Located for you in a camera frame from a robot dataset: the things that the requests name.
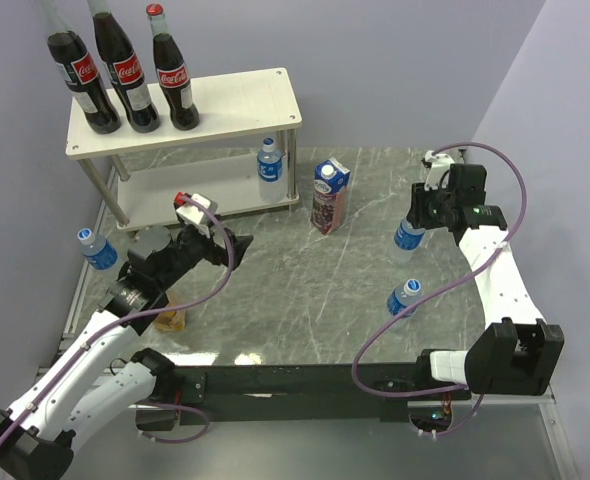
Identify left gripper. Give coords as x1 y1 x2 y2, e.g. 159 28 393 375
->
158 214 253 290

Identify water bottle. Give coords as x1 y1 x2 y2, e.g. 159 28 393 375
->
77 228 120 274
386 279 422 317
256 137 286 204
388 217 426 266

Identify cola bottle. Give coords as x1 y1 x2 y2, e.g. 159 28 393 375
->
87 0 160 133
146 3 200 131
33 1 121 134

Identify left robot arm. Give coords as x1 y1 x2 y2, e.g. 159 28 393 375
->
0 224 254 479

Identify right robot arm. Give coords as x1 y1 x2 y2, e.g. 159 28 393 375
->
408 152 564 399

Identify white two-tier shelf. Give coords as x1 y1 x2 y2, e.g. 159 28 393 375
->
66 67 302 231

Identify grape juice carton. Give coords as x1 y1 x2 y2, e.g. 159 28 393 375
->
311 157 350 235

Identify orange juice carton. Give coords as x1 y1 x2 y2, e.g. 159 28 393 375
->
153 289 186 332

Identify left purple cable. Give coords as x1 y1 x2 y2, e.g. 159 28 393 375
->
0 195 236 471

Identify purple cable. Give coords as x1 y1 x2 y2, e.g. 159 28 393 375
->
351 142 529 437
0 195 236 471

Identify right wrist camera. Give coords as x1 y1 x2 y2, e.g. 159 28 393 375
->
422 150 455 191

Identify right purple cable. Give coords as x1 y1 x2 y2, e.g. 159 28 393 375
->
351 142 529 437

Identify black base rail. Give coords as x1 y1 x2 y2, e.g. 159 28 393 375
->
114 362 476 431

